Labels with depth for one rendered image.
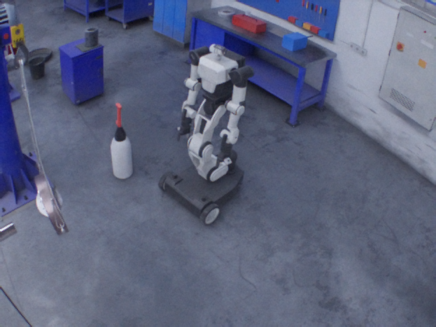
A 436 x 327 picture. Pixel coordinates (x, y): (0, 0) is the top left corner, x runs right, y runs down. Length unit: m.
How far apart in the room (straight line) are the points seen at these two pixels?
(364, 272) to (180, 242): 1.66
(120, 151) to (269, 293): 1.82
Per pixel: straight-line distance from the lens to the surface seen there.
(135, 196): 3.70
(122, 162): 3.73
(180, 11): 6.19
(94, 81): 4.99
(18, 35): 1.71
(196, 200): 3.39
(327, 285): 3.30
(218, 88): 2.93
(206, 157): 3.22
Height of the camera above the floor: 2.66
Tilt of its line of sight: 40 degrees down
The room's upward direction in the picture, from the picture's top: 7 degrees clockwise
